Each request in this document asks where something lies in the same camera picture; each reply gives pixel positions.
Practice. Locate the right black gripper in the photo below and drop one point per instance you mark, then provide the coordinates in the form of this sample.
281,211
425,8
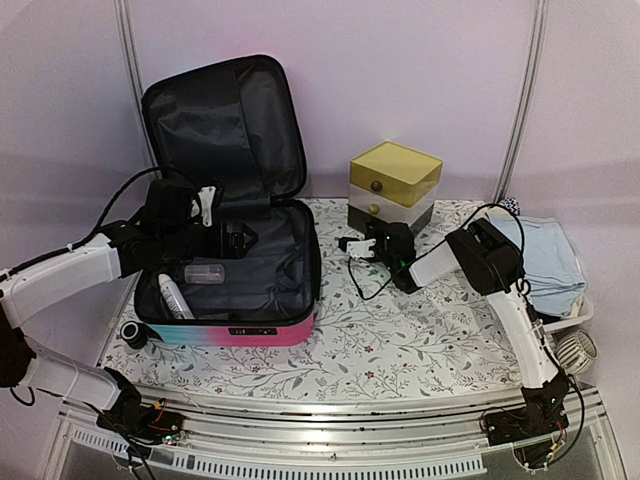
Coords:
377,231

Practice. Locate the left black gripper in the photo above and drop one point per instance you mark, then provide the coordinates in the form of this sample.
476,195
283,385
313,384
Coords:
236,248

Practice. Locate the yellow and white storage box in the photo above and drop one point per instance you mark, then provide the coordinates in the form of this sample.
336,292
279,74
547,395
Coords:
392,183

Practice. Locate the clear plastic travel case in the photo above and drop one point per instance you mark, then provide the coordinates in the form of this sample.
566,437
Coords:
205,274

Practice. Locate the pink and teal kids suitcase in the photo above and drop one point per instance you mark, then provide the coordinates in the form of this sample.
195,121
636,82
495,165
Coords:
233,125

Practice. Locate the pale blue garment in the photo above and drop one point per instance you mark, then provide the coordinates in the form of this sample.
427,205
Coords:
551,267

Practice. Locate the white plastic mesh basket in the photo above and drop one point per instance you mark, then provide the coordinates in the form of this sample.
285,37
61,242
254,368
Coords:
575,315

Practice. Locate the black garment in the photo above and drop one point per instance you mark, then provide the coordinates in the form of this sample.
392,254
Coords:
549,319

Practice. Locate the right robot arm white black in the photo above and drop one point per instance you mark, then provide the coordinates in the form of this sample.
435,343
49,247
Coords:
494,267

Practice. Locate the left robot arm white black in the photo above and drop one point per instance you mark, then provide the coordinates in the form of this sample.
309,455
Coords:
48,328

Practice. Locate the white plastic bottle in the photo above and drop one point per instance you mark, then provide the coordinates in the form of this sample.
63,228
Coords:
173,298

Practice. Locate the floral white tablecloth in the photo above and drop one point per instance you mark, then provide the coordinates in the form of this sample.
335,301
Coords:
370,342

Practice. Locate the black white patterned cloth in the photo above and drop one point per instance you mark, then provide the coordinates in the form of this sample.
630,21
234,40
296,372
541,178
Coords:
511,204

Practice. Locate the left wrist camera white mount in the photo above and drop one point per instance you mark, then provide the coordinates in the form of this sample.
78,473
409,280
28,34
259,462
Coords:
207,199

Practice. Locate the right metal wall post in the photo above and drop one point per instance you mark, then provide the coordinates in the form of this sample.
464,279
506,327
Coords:
527,89

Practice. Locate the metal wall post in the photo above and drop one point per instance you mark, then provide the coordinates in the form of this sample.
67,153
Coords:
125,26
527,89

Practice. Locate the aluminium front rail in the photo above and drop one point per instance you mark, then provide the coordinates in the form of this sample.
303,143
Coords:
427,438

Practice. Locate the left metal wall post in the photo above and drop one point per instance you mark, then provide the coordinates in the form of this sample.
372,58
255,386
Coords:
125,26

